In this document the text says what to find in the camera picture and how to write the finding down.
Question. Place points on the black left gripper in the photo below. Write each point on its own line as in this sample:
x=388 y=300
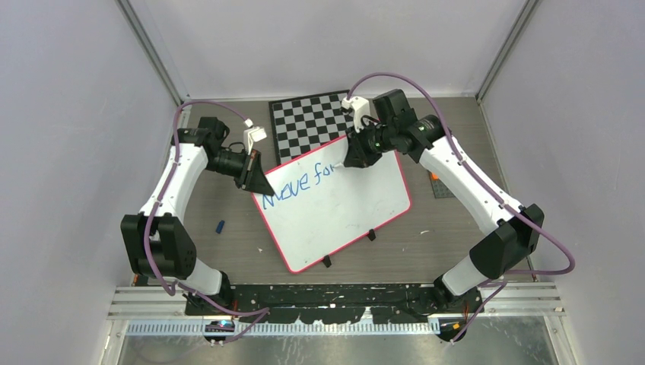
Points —
x=253 y=178

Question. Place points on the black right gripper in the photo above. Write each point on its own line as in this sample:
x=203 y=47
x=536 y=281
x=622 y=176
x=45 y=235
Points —
x=356 y=147

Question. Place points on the pink framed whiteboard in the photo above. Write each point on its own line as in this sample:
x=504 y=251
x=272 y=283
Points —
x=320 y=207

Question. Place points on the blue marker cap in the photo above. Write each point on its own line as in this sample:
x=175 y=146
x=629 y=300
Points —
x=219 y=227

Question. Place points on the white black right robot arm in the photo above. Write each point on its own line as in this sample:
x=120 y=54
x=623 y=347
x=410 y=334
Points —
x=389 y=123

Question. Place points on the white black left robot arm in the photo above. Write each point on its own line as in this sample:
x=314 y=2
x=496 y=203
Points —
x=156 y=241

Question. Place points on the black white chessboard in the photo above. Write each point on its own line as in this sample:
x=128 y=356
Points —
x=302 y=124

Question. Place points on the grey studded building baseplate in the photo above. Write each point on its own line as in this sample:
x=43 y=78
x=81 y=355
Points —
x=440 y=190

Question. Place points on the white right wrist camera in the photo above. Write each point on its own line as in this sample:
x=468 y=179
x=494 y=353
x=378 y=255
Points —
x=358 y=107

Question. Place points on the black mounting base plate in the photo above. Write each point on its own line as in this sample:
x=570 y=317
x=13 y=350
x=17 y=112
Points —
x=343 y=303

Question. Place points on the slotted aluminium rail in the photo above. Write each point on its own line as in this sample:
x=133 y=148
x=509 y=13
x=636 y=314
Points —
x=227 y=327

